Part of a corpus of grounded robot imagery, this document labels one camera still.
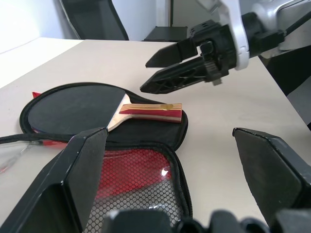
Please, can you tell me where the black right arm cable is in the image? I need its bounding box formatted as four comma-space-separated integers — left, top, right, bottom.
283, 13, 311, 35

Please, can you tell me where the black mesh zipper pouch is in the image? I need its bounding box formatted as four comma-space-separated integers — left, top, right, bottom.
0, 82, 193, 233

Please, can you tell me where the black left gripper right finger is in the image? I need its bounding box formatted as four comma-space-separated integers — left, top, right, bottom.
232, 127, 311, 233

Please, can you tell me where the black office chair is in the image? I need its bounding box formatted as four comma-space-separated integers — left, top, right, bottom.
57, 0, 130, 41

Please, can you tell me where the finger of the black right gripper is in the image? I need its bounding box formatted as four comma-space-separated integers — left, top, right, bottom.
139, 56, 215, 96
145, 39, 203, 69

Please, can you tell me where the black rubber table tennis paddle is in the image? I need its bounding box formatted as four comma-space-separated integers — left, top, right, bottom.
27, 83, 183, 135

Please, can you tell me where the black floor stand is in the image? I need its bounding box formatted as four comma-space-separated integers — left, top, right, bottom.
142, 0, 195, 42

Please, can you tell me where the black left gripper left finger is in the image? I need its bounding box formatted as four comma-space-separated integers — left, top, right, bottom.
0, 128, 109, 233

